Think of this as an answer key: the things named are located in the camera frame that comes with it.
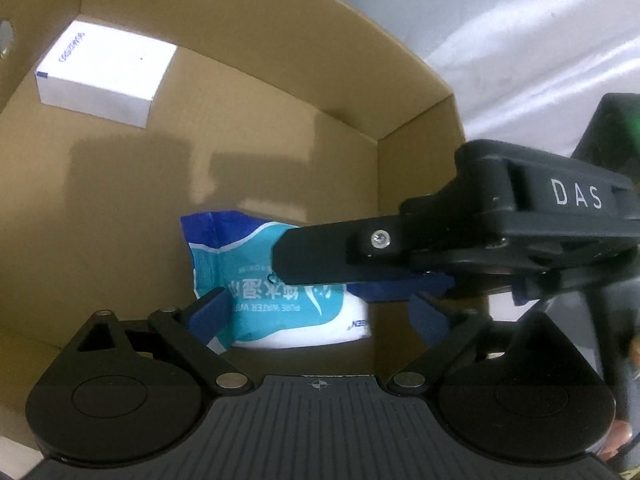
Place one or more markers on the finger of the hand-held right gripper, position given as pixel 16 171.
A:
pixel 325 255

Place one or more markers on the brown cardboard box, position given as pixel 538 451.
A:
pixel 125 185

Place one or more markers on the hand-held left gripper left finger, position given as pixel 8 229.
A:
pixel 212 310

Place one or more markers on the person's right hand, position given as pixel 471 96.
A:
pixel 620 432

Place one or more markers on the grey curtain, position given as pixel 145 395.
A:
pixel 500 35

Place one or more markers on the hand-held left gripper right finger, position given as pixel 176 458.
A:
pixel 425 320

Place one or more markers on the blue wet wipes packet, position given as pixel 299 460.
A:
pixel 240 260

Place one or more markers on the small white carton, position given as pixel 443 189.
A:
pixel 110 60

